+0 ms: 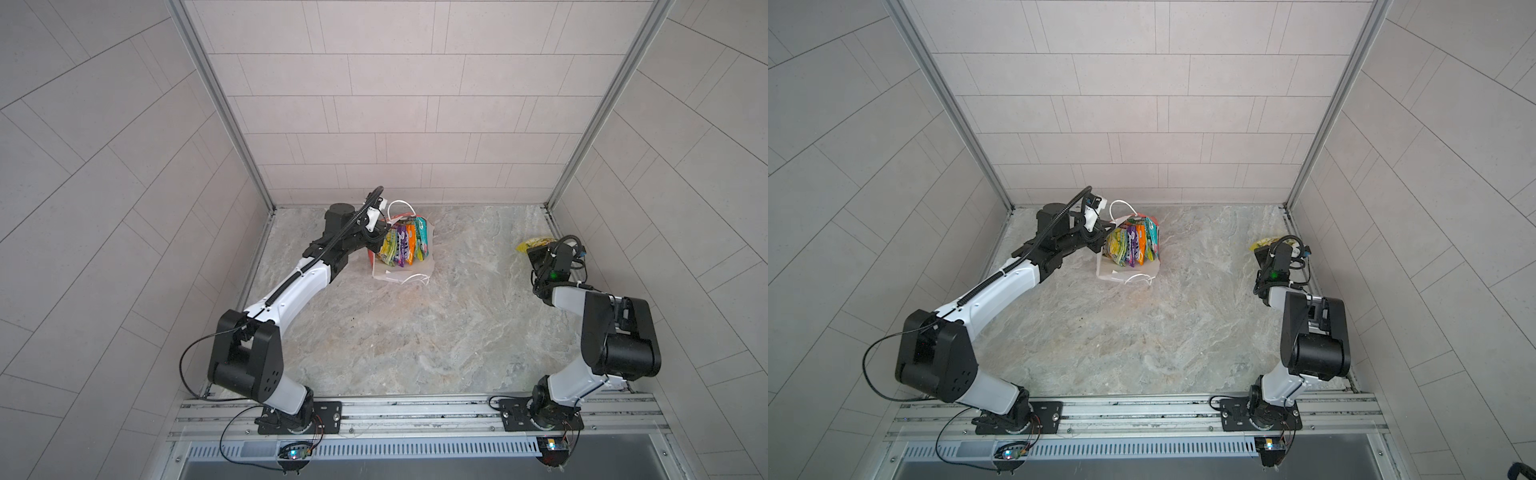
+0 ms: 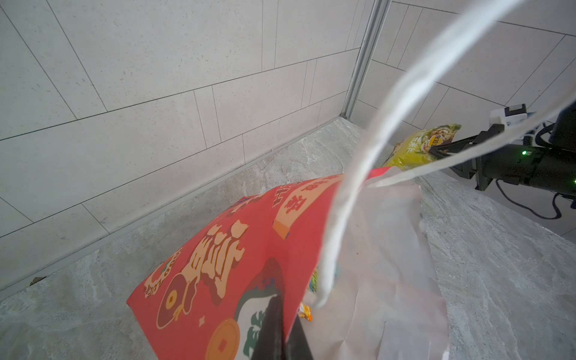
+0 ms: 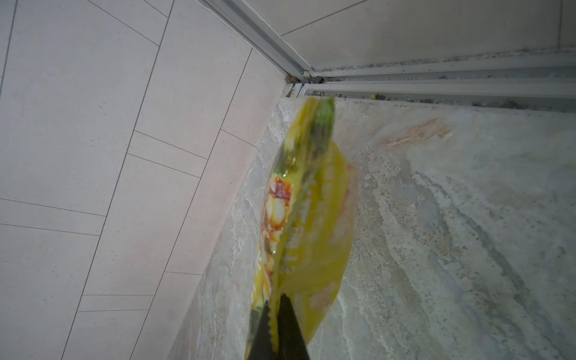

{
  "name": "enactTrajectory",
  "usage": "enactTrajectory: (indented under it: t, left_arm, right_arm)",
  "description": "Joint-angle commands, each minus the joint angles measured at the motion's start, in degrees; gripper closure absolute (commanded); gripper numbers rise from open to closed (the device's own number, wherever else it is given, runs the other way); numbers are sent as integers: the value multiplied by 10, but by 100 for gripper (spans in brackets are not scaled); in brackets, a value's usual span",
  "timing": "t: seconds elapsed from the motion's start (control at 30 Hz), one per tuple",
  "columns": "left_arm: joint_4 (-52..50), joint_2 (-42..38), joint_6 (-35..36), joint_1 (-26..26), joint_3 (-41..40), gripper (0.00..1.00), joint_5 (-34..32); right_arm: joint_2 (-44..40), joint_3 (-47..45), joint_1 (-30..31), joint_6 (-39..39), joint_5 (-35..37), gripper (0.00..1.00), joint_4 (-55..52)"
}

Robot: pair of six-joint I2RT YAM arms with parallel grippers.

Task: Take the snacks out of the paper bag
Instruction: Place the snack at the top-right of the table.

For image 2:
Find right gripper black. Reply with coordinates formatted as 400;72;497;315
429;124;575;196

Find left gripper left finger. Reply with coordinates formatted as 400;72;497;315
251;296;284;360

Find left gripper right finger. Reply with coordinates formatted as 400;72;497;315
285;316;314;360

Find yellow snack packet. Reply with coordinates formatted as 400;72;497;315
383;124;461;170

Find red paper gift bag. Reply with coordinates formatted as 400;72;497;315
127;1;575;359

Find orange snack packet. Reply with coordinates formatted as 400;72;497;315
298;302;314;322

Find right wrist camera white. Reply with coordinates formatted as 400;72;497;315
487;103;533;134

